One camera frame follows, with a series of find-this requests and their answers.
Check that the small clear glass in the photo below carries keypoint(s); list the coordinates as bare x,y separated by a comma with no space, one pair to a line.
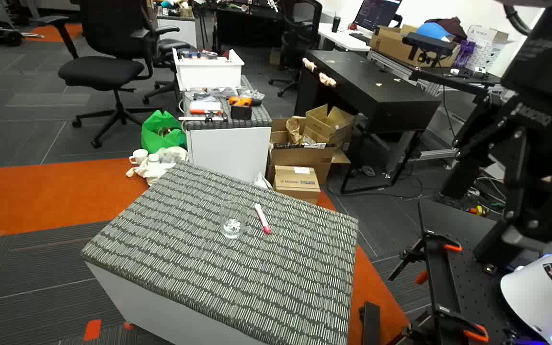
230,228

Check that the white marker with red cap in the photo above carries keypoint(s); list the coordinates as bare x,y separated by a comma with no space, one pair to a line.
261,219

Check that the black robot table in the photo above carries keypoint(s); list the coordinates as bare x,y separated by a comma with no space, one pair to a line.
474,299

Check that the clear plastic bag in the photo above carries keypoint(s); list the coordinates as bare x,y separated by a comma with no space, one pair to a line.
487,48

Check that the black desk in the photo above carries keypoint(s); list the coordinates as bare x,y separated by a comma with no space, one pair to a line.
364,88

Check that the cardboard box with black device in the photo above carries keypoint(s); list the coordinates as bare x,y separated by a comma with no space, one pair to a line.
387,40

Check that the open cardboard box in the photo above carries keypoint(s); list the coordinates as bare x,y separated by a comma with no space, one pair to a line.
301,155

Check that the small closed cardboard box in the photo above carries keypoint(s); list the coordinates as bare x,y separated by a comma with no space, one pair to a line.
295,178

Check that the dark laptop screen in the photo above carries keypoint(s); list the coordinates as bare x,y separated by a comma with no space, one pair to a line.
378,12

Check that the white desk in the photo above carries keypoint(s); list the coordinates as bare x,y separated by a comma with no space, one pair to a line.
343,38

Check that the black cup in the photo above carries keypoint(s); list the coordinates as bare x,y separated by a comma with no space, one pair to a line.
336,23

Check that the small grey carpet mat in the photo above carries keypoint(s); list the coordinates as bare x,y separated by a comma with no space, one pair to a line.
257,115

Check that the black mesh office chair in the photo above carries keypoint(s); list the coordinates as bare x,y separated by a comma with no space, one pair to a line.
301,31

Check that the orange and black tool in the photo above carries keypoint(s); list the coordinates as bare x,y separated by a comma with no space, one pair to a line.
240,106

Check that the small white cabinet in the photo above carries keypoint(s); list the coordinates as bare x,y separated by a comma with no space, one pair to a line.
228,150

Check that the large grey carpet mat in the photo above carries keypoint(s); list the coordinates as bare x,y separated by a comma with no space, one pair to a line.
224,280

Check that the white plastic packet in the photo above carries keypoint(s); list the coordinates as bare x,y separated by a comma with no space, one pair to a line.
205,104

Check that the white plastic storage bin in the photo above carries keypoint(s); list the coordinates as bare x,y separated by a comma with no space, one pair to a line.
209,73

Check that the white cloth pile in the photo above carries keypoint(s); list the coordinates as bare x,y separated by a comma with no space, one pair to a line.
157,163

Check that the green bag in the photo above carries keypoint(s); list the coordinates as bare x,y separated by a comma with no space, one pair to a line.
161,132

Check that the black post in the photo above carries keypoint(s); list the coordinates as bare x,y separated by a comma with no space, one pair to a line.
370,326

